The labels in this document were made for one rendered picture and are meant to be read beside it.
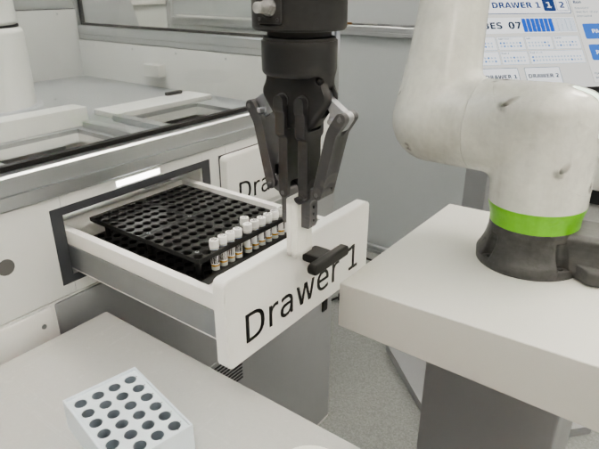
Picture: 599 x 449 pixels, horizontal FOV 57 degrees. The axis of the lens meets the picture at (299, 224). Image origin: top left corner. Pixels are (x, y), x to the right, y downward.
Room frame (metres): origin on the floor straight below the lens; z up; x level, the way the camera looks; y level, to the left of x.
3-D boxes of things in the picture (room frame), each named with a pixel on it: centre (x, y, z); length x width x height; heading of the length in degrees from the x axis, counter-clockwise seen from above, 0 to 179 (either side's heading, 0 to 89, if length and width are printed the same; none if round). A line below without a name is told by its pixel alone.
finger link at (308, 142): (0.56, -0.01, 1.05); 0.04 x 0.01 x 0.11; 143
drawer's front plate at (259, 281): (0.60, 0.00, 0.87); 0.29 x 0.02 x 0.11; 143
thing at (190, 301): (0.73, 0.16, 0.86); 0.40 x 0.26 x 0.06; 53
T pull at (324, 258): (0.58, -0.03, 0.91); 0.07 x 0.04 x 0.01; 143
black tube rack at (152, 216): (0.72, 0.16, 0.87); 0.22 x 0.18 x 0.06; 53
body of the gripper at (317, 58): (0.56, 0.00, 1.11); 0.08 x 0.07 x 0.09; 53
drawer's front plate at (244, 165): (1.03, 0.05, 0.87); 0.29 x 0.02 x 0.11; 143
